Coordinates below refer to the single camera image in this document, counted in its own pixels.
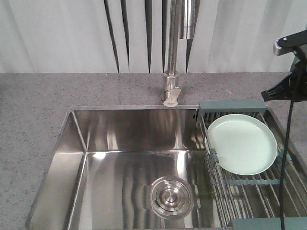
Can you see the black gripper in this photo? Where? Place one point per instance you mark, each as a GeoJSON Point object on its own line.
{"type": "Point", "coordinates": [296, 87]}

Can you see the light green round plate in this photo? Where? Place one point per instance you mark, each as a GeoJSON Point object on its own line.
{"type": "Point", "coordinates": [243, 144]}

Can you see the grey-green dish drying rack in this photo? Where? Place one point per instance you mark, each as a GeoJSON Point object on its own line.
{"type": "Point", "coordinates": [260, 201]}

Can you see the stainless steel faucet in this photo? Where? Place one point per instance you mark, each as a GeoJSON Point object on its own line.
{"type": "Point", "coordinates": [182, 26]}

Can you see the round steel sink drain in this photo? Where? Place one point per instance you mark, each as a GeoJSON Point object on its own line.
{"type": "Point", "coordinates": [169, 197]}

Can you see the stainless steel sink basin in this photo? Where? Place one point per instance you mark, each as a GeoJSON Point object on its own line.
{"type": "Point", "coordinates": [105, 156]}

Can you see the white pleated curtain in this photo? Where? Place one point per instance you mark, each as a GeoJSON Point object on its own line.
{"type": "Point", "coordinates": [131, 36]}

